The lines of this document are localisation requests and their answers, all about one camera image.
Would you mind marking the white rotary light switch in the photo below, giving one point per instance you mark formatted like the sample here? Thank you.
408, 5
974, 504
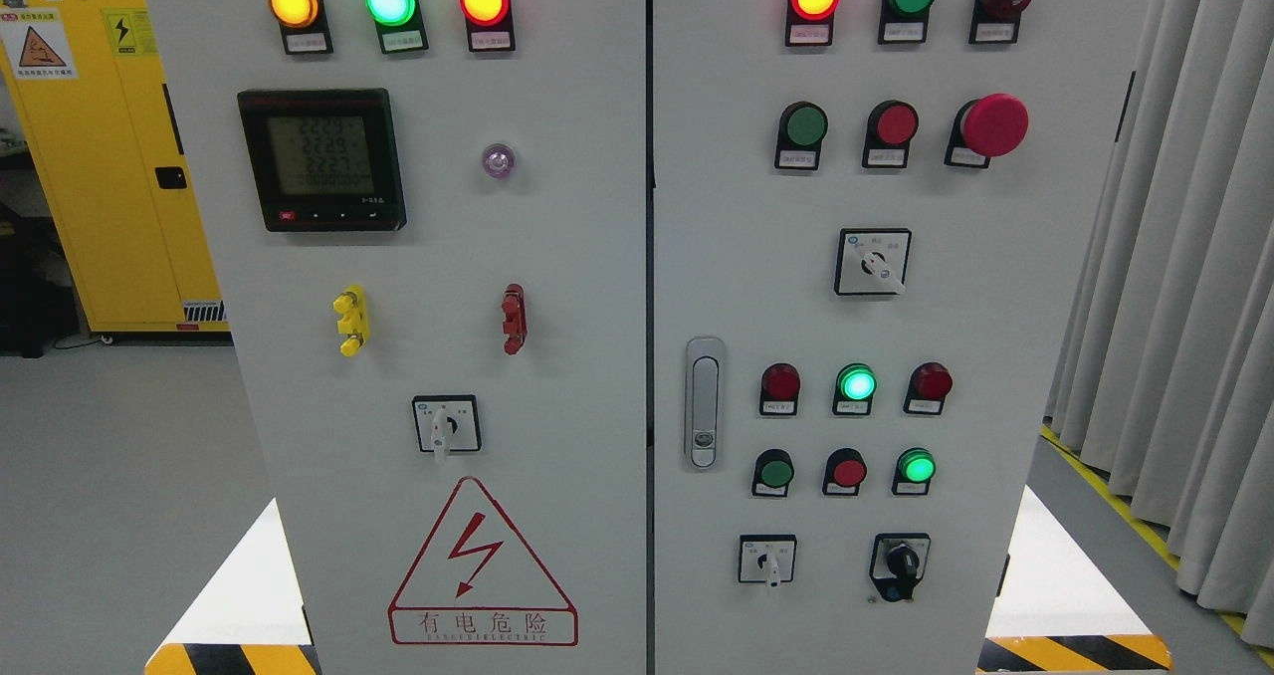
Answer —
447, 425

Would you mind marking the small clear pilot light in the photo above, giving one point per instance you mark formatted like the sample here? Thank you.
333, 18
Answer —
499, 161

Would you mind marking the red terminal connector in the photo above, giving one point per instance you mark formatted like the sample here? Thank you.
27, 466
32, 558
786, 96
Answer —
515, 324

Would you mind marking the dark red indicator lamp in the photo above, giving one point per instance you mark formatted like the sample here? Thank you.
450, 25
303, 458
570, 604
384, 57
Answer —
779, 391

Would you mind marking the green push button lower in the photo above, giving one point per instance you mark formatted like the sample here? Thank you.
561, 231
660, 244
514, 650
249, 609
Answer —
772, 474

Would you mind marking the green push button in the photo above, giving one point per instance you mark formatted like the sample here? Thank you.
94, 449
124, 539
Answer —
802, 126
772, 474

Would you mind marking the lit green lamp middle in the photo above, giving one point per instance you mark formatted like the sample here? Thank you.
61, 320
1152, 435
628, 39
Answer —
854, 390

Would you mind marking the white rotary selector upper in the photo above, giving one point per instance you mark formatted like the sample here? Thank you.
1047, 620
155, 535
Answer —
872, 262

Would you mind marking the white rotary selector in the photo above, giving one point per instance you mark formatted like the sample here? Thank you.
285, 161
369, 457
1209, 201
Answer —
872, 262
767, 559

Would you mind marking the grey cabinet left door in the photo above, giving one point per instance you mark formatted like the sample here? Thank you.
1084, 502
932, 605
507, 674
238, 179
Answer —
563, 421

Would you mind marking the grey cabinet door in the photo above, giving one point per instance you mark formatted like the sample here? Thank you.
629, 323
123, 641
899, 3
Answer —
745, 252
563, 421

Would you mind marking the green push button upper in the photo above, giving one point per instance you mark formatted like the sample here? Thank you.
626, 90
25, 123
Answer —
802, 126

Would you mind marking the red push button lower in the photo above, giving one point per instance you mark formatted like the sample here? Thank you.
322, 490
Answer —
844, 473

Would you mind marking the red push button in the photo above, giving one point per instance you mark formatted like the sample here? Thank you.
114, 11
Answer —
890, 127
844, 473

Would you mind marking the grey cabinet right door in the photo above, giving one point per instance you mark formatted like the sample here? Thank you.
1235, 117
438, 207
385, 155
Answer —
745, 252

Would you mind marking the white rotary selector lower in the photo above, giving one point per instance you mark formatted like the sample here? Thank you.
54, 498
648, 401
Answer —
767, 559

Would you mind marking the yellow terminal connector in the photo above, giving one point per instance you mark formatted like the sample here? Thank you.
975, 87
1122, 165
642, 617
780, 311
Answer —
353, 324

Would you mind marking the dark red lamp right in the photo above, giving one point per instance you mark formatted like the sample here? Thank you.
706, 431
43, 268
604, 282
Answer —
927, 389

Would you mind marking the red electric danger sign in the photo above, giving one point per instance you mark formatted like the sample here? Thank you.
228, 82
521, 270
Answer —
477, 582

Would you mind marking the lit green button lower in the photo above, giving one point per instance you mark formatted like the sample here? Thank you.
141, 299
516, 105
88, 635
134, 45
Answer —
914, 472

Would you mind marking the red push button upper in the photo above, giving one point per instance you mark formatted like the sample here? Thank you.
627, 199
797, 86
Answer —
890, 127

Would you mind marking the lit red indicator lamp left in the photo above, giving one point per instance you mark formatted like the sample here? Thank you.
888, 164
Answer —
489, 25

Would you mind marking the black digital power meter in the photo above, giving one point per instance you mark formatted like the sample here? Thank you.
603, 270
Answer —
324, 160

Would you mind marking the lit red lamp right door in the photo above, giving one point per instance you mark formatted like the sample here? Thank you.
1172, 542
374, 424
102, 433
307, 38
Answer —
809, 23

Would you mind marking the lit green indicator lamp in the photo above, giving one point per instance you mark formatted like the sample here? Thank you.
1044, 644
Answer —
399, 26

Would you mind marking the red emergency stop button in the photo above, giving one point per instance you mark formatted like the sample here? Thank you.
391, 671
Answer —
986, 128

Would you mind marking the dark green indicator lamp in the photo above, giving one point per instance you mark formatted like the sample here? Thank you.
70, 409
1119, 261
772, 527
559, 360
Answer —
904, 21

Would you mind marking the amber indicator lamp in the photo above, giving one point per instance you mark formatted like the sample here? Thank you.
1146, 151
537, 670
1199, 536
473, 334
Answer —
303, 25

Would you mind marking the dark red buzzer lamp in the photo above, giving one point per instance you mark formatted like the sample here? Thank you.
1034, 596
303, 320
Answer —
996, 22

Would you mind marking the grey curtain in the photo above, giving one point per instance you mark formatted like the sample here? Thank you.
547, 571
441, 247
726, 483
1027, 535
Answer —
1164, 382

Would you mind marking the left hazard striped base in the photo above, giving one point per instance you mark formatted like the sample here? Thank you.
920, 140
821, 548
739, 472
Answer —
249, 618

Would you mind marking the hazard striped base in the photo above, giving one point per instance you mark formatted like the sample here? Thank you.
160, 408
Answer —
249, 618
1057, 614

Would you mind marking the right hazard striped base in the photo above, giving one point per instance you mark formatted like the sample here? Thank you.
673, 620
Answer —
1057, 614

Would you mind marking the yellow safety cabinet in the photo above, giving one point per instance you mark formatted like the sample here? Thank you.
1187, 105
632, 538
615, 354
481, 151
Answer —
90, 92

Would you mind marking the grey door lock handle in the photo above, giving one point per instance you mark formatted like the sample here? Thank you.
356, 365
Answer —
702, 384

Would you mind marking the black key selector switch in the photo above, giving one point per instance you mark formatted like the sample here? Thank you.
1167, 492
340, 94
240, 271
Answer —
899, 563

